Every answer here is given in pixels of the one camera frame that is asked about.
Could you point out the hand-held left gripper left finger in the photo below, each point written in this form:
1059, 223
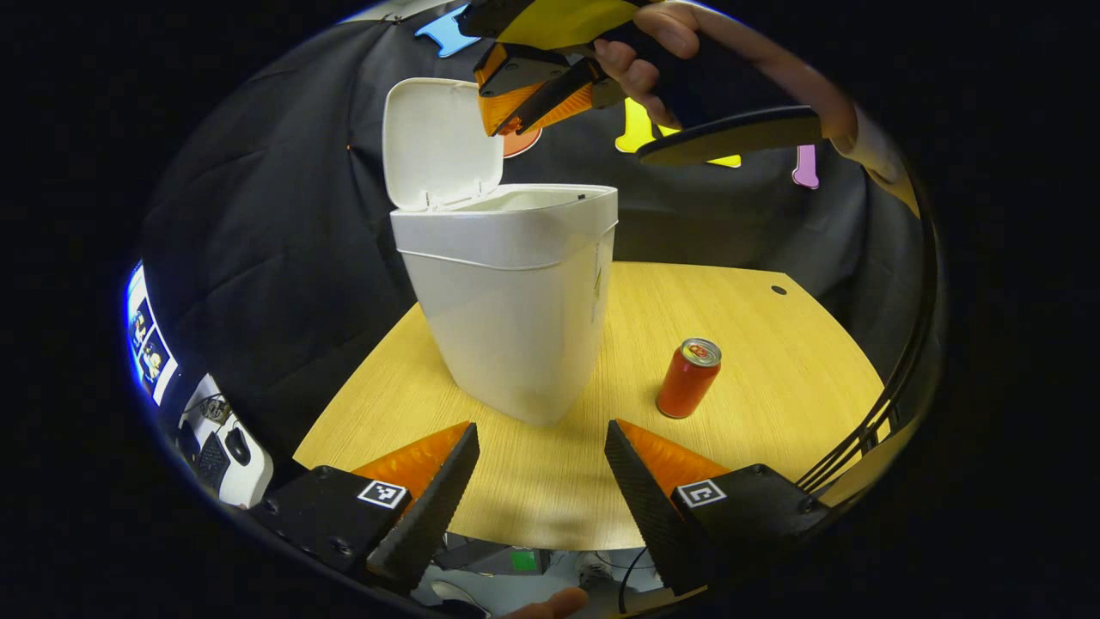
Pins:
430, 516

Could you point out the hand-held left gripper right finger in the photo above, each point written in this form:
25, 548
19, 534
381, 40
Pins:
653, 516

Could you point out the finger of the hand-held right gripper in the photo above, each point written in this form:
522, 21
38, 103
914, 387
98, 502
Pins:
559, 94
516, 103

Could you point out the red pop can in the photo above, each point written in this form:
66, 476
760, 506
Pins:
686, 383

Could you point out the white garbage bin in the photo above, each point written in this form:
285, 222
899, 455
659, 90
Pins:
516, 327

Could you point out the dark box green label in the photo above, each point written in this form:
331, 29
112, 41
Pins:
516, 560

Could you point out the white side table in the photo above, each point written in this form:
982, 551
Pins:
253, 486

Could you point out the black computer mouse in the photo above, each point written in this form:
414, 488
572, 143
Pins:
238, 445

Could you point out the black keyboard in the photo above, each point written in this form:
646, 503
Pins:
211, 462

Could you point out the small electronic device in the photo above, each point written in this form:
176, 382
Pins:
215, 409

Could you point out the black backdrop cloth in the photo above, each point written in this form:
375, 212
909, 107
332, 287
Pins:
275, 258

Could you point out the computer monitor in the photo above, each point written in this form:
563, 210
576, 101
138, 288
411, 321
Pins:
148, 344

